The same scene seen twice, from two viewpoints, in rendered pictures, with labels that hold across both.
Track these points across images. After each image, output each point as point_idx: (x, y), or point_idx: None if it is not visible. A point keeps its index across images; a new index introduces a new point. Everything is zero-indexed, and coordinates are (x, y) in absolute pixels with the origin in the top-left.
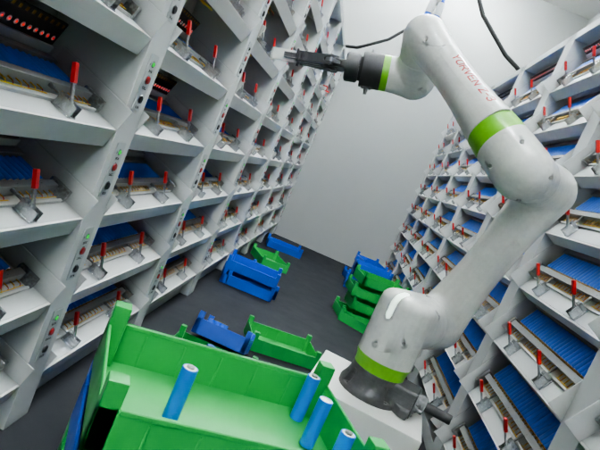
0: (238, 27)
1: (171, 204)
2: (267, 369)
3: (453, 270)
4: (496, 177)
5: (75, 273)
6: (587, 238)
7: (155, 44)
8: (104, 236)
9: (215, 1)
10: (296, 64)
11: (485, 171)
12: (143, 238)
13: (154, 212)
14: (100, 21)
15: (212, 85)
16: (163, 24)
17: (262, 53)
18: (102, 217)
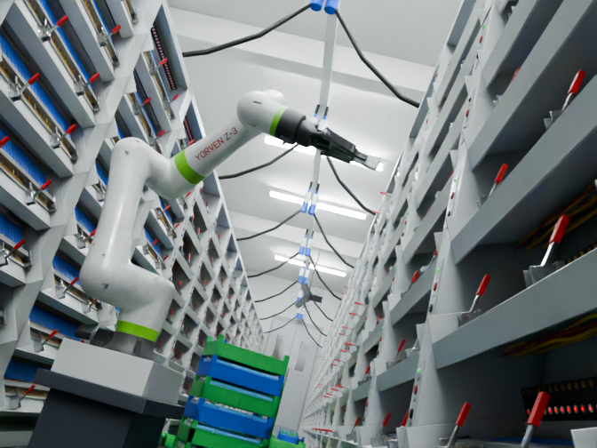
0: (455, 130)
1: (409, 357)
2: (237, 348)
3: (131, 236)
4: (182, 196)
5: (363, 423)
6: (31, 120)
7: (398, 259)
8: None
9: (430, 177)
10: (352, 159)
11: (185, 189)
12: (403, 418)
13: (401, 372)
14: (388, 281)
15: (436, 204)
16: (395, 249)
17: (513, 20)
18: (376, 378)
